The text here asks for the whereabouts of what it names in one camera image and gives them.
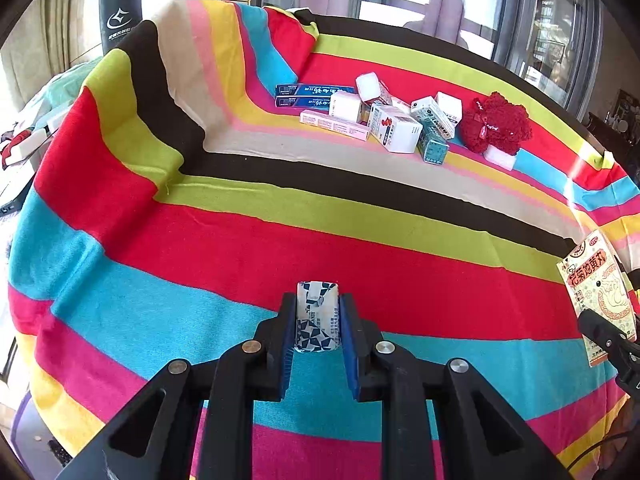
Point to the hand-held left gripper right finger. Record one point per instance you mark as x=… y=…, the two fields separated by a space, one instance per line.
x=350 y=355

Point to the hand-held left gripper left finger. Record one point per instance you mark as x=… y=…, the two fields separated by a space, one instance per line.
x=289 y=355

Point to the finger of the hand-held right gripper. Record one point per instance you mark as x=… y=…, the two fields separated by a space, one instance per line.
x=631 y=285
x=605 y=330

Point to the cream box with red print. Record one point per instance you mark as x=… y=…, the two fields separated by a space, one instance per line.
x=595 y=285

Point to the blue white patterned packet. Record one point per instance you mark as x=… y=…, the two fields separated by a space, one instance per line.
x=317 y=320

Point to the white box with red figure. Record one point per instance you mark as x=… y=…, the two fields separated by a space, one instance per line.
x=397 y=132

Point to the striped colourful blanket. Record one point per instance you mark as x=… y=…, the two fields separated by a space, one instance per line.
x=250 y=240

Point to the white foam block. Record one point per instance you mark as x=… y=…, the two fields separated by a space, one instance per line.
x=500 y=157

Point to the red plush toy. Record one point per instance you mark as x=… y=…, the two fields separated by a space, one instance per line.
x=495 y=122

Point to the teal patterned box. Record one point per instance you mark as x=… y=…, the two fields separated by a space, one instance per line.
x=434 y=149

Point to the pink long box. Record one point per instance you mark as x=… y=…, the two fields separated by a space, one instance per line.
x=332 y=125

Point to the small white box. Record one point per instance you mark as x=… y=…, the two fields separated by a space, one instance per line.
x=345 y=106

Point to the dark blue long box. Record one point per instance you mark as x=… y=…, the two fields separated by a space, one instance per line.
x=312 y=89
x=310 y=102

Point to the white teal box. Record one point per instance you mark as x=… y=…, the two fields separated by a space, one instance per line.
x=434 y=115

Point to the plain white box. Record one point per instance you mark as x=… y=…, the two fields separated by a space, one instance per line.
x=450 y=105

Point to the glass window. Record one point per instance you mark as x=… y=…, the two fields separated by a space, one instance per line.
x=450 y=0

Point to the white red device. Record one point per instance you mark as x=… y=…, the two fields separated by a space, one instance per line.
x=22 y=147

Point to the teal cloth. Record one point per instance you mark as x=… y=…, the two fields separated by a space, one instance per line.
x=70 y=85

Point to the black thermos bottle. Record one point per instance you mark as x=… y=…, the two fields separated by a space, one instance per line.
x=120 y=10

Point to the beige curtain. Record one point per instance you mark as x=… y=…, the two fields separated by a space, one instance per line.
x=45 y=25

